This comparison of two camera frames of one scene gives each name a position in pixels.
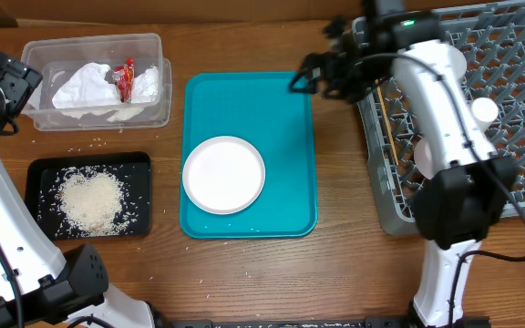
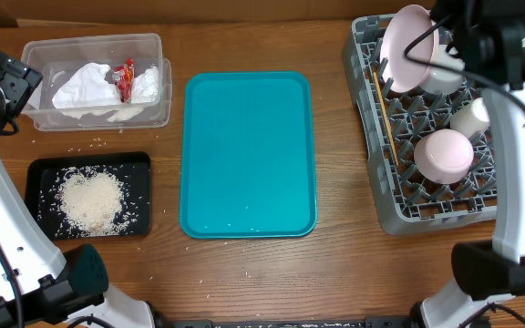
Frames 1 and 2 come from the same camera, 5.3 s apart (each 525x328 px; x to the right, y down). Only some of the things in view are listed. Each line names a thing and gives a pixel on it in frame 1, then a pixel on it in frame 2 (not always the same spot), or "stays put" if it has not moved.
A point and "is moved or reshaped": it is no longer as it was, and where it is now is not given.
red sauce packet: x=125 y=78 stays put
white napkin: x=86 y=87 stays put
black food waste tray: x=91 y=195 stays put
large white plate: x=223 y=175 is moved or reshaped
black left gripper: x=17 y=80 stays put
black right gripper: x=322 y=61 -> x=445 y=13
